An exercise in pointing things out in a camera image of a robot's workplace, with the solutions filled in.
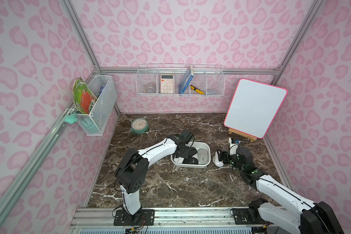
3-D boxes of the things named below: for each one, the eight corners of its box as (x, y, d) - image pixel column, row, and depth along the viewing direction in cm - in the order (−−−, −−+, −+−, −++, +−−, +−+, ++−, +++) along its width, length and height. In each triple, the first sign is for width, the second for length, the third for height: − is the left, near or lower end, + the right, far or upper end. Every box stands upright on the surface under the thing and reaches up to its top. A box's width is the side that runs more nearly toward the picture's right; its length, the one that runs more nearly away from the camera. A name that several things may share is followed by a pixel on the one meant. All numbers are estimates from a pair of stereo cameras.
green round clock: (130, 133, 110) (129, 131, 107) (133, 121, 118) (132, 118, 116) (147, 133, 110) (146, 130, 107) (149, 121, 118) (148, 118, 116)
